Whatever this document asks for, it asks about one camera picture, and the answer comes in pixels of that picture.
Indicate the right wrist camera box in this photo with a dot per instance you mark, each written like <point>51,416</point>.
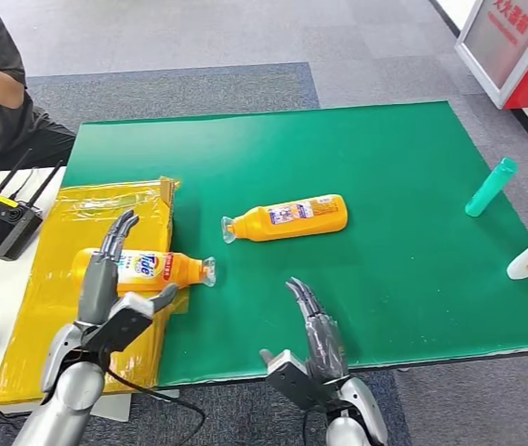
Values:
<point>294,381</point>

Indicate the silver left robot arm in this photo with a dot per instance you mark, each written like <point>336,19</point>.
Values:
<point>67,394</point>

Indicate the orange detergent bottle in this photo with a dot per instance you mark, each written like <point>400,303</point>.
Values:
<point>291,218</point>
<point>152,271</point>

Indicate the green table mat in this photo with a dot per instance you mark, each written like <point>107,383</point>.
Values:
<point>408,277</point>

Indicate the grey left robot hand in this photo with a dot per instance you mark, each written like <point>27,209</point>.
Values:
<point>99,289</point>

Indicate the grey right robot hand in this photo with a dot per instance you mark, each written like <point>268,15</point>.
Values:
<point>322,344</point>

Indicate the dark grey floor rug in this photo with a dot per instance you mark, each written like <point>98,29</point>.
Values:
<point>185,92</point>

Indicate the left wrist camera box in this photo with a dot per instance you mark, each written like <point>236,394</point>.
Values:
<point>119,323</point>

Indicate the yellow taped cardboard box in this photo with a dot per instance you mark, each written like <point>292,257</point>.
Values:
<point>59,246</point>

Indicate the teal plastic bottle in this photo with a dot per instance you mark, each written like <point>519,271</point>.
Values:
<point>489,188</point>

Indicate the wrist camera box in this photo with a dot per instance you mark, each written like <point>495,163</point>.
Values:
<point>119,323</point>
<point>294,381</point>

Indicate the red and white display stand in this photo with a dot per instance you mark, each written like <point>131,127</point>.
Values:
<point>515,43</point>

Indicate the white table foot plate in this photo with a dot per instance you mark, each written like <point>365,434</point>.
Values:
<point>168,394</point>

